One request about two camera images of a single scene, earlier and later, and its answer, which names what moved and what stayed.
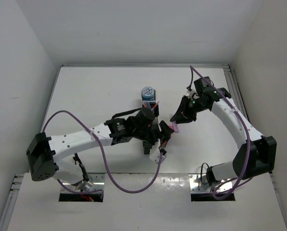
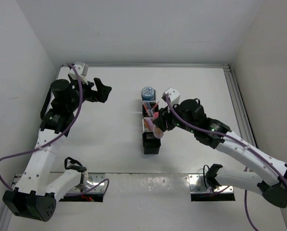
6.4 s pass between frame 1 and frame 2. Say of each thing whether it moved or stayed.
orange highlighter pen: stayed
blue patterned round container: stayed
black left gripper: moved
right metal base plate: stayed
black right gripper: moved
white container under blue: stayed
